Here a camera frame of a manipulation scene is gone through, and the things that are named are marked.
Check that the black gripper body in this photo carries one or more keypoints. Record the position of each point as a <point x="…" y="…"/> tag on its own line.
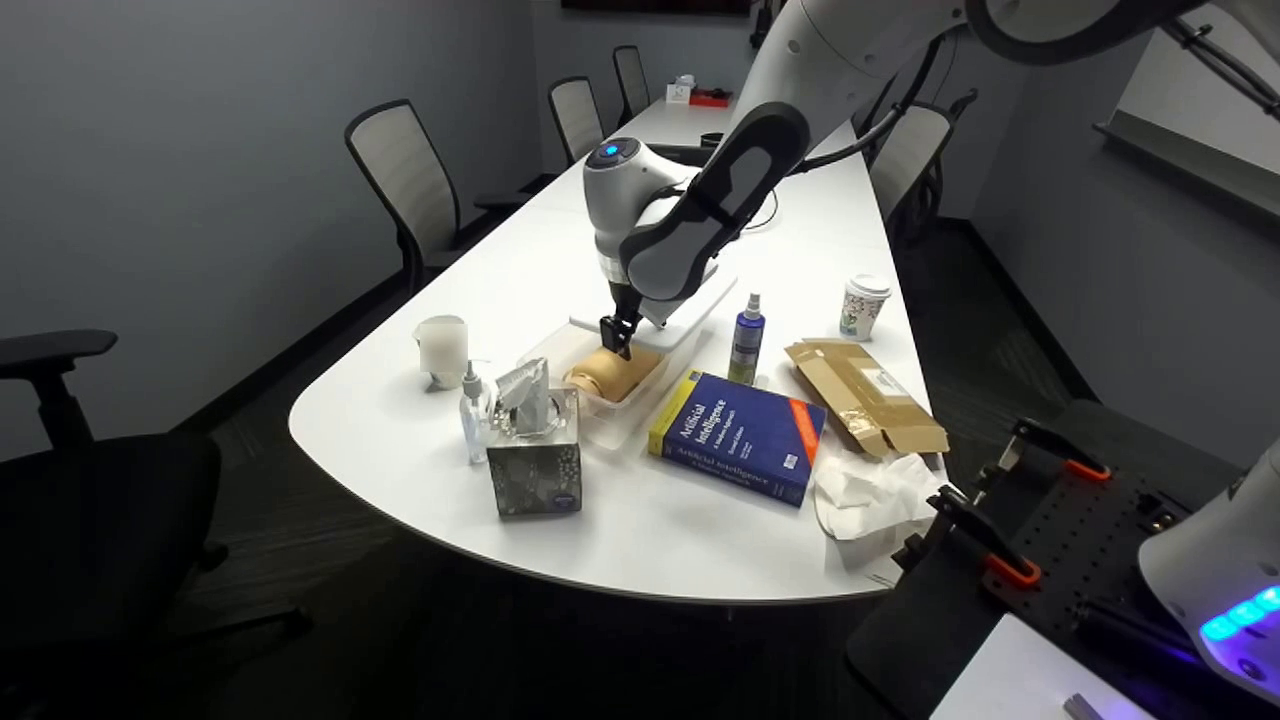
<point x="624" y="303"/>

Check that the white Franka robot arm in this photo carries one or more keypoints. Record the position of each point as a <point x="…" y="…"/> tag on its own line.
<point x="827" y="44"/>

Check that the purple spray bottle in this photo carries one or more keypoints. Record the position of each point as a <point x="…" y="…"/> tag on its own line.
<point x="746" y="346"/>

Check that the grey tissue box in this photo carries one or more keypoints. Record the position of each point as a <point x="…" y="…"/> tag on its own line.
<point x="539" y="462"/>

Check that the blue hardcover book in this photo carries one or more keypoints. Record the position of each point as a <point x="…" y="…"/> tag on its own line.
<point x="736" y="438"/>

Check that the clear hand sanitizer bottle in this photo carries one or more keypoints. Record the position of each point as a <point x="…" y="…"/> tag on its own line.
<point x="468" y="415"/>

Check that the small open paper cup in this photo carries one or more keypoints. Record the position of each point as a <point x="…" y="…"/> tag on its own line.
<point x="441" y="355"/>

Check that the grey mesh office chair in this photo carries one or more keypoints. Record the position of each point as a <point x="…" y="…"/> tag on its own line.
<point x="909" y="153"/>
<point x="403" y="173"/>
<point x="578" y="114"/>
<point x="629" y="73"/>

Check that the small white box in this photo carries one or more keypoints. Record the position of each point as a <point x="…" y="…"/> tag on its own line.
<point x="680" y="88"/>

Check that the small red object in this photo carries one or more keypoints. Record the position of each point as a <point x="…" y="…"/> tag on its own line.
<point x="713" y="99"/>

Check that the lidded paper coffee cup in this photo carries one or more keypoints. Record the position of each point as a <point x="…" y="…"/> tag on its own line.
<point x="861" y="308"/>

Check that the open brown cardboard box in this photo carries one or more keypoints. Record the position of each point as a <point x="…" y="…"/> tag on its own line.
<point x="866" y="396"/>

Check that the crumpled white cloth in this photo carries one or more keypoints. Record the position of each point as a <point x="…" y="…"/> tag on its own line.
<point x="875" y="499"/>

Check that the black mounting board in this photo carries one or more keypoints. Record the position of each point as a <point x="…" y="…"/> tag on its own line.
<point x="1093" y="534"/>

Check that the white paper sheet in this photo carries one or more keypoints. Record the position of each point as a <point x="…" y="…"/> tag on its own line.
<point x="1021" y="681"/>

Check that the black padded office chair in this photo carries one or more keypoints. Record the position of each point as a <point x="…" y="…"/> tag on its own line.
<point x="93" y="534"/>

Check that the wall whiteboard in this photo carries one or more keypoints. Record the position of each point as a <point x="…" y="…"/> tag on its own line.
<point x="1195" y="114"/>

